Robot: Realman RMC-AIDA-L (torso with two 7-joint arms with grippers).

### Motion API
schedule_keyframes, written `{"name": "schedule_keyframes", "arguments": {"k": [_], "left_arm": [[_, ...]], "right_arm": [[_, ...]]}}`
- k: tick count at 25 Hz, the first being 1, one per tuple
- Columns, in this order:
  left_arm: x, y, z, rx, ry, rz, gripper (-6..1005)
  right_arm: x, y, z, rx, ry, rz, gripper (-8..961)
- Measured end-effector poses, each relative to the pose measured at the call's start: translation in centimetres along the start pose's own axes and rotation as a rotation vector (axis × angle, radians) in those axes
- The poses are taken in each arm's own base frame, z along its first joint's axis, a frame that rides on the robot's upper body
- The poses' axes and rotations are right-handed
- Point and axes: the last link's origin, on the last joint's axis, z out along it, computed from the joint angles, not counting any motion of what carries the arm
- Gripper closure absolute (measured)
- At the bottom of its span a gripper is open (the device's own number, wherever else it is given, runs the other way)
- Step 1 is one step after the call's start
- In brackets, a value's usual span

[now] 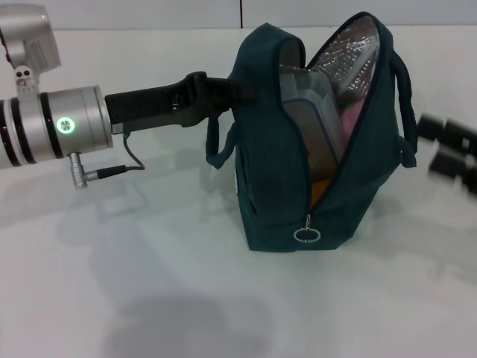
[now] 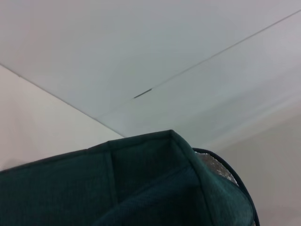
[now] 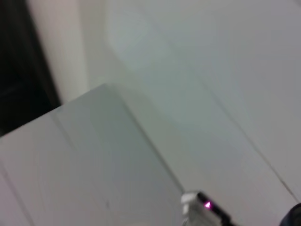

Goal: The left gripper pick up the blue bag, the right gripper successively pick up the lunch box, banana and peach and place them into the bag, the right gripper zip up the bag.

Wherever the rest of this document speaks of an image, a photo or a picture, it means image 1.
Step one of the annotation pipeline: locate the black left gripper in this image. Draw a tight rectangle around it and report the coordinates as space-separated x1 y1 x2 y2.
104 72 258 135

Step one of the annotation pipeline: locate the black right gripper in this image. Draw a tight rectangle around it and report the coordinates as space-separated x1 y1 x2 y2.
416 114 477 197

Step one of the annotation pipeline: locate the dark teal insulated lunch bag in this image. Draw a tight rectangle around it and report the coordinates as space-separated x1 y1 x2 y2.
205 11 417 253

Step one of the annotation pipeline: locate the clear blue-rimmed food container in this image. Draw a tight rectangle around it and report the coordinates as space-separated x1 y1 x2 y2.
278 65 346 180

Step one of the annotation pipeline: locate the pink peach toy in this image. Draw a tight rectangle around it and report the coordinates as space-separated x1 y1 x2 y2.
337 102 364 139

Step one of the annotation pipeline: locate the yellow banana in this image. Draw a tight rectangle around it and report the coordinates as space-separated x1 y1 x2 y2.
311 178 332 206

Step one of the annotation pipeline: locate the metal zipper pull ring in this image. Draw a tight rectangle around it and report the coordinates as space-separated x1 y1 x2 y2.
293 213 321 244

